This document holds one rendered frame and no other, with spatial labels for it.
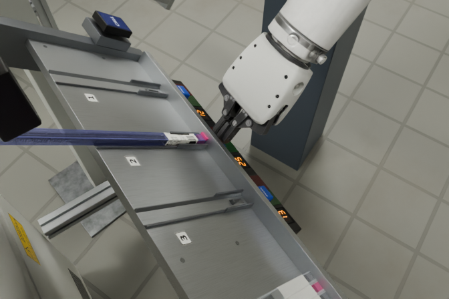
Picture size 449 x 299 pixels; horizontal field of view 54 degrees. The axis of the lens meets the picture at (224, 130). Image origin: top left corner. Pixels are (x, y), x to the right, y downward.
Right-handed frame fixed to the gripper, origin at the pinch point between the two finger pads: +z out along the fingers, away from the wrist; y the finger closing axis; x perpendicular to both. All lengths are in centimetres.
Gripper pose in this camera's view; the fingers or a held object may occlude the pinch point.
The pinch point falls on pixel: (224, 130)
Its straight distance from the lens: 65.8
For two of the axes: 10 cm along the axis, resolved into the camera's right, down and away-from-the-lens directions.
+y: -5.7, -6.9, 4.4
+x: -5.9, -0.3, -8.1
